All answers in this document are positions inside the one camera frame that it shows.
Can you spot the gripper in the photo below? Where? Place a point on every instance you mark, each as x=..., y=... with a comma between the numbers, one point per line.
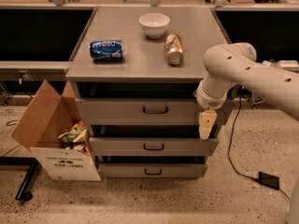
x=209, y=100

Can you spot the grey top drawer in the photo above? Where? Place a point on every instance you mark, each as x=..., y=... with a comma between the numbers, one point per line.
x=139, y=111

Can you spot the grey drawer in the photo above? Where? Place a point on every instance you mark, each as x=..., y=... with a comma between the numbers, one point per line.
x=153, y=147
x=139, y=111

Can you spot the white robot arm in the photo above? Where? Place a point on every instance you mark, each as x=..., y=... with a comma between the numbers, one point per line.
x=235, y=64

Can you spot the grey drawer cabinet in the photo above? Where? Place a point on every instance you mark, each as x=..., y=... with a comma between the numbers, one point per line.
x=144, y=72

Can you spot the grey middle drawer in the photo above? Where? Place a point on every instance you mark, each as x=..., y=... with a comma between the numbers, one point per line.
x=153, y=147

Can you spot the gold soda can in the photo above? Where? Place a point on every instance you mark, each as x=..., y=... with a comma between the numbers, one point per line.
x=173, y=49

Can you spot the black power adapter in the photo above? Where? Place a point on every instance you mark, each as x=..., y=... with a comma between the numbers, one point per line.
x=271, y=181

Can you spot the white ceramic bowl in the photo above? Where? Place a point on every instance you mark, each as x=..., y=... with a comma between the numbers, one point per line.
x=154, y=25

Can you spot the blue pepsi can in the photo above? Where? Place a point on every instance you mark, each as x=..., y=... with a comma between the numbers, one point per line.
x=106, y=50

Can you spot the cardboard box with trash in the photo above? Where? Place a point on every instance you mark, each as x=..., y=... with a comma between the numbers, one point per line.
x=48, y=115

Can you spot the black metal stand leg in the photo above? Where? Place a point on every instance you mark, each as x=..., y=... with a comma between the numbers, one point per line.
x=29, y=167

